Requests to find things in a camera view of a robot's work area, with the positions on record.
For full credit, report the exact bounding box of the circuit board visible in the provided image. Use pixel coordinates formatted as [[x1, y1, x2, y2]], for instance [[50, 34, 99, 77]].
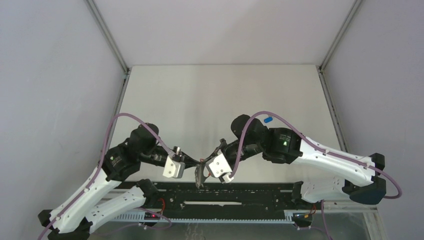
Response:
[[292, 213, 313, 222], [144, 212, 161, 221]]

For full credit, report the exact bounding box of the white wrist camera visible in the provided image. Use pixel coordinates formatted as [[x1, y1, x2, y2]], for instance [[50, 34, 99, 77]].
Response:
[[205, 153, 234, 184], [162, 155, 186, 179]]

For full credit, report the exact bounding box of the blue tag key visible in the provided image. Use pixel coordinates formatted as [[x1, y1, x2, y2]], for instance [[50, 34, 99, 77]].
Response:
[[263, 116, 273, 123]]

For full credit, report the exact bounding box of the left circuit board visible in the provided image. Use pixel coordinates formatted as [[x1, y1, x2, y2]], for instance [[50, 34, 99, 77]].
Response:
[[144, 212, 161, 221]]

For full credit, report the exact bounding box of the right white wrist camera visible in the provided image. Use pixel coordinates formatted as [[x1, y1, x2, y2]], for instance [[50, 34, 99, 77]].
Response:
[[205, 153, 234, 184]]

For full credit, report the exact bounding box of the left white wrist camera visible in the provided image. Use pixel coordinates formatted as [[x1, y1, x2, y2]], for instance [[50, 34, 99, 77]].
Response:
[[162, 155, 186, 179]]

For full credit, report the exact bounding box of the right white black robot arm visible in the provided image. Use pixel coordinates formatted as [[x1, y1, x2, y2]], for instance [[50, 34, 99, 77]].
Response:
[[195, 114, 387, 209]]

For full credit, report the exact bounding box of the right circuit board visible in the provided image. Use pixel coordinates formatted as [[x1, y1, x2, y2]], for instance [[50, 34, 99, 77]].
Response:
[[292, 213, 313, 222]]

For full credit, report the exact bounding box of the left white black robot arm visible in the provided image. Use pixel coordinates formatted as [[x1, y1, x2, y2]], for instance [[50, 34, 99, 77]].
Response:
[[38, 123, 200, 240]]

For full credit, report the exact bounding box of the red grey keyring holder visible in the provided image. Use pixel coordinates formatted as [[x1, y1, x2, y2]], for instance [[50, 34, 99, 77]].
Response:
[[194, 164, 210, 189]]

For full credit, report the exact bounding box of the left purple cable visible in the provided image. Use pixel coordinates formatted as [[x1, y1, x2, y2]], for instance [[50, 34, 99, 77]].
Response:
[[36, 112, 182, 240]]

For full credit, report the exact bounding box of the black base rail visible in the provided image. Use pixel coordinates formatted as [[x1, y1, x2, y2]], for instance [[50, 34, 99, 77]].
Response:
[[112, 180, 325, 220]]

